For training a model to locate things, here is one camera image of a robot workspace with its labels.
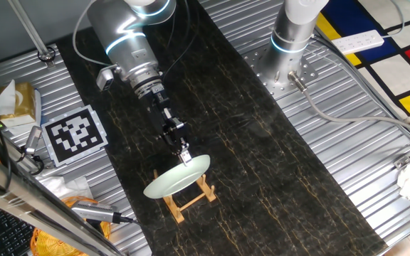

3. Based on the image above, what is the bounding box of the wrist-mounted camera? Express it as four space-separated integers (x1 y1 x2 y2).
95 65 119 92

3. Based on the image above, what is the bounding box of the silver camera on clamp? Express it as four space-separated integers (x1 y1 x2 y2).
23 126 43 156

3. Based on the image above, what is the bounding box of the pale green round plate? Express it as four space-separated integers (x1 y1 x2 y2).
142 154 211 200

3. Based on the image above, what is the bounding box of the aluminium pole with foot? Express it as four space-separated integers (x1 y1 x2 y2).
7 0 56 68

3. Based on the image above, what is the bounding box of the gold tissue box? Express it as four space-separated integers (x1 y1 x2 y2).
0 79 37 128

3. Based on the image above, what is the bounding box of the metal frame beam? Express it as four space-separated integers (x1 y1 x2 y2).
0 145 124 256

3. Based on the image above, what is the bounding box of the silver camera with black cable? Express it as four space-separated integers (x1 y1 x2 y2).
71 200 142 227

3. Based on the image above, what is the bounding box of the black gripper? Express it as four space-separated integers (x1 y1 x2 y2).
139 83 193 167

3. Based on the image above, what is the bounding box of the black marble pattern mat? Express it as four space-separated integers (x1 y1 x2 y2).
54 0 389 256

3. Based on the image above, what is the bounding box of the wooden dish rack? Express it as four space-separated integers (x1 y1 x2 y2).
152 169 217 224

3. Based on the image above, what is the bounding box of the grey robot base hose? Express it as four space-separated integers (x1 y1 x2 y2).
287 70 410 142

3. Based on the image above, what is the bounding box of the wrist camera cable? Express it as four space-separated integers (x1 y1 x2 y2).
72 0 113 68

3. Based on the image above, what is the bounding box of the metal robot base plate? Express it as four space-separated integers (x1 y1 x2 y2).
242 46 319 100

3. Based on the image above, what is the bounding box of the black keyboard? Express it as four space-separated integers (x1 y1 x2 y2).
0 198 37 256

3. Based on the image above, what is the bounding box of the power strip cord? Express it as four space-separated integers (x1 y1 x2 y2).
381 0 405 39

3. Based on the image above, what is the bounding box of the white plastic bag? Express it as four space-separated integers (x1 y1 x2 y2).
37 176 94 200

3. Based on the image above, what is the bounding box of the black white marker board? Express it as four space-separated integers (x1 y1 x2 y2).
40 104 109 168

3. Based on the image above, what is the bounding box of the black camera clamp mount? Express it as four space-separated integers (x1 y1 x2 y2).
19 147 46 176

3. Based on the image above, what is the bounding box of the white power strip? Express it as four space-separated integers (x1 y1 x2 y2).
331 29 386 56

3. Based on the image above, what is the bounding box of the colour block floor mat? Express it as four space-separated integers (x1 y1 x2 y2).
315 0 410 118

